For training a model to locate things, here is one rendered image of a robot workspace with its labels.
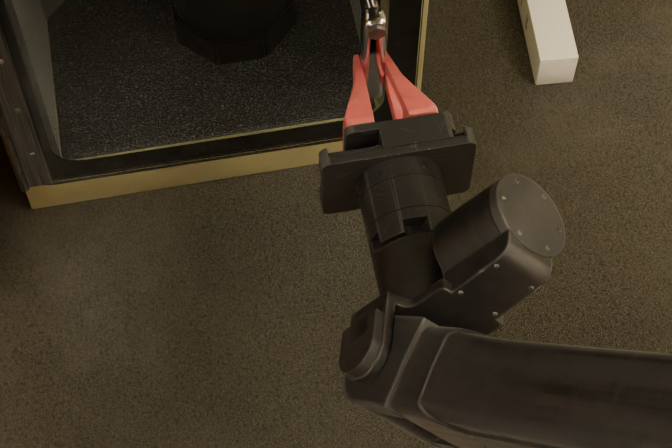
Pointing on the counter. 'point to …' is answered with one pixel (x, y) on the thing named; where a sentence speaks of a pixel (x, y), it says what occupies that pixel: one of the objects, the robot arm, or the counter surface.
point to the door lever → (370, 23)
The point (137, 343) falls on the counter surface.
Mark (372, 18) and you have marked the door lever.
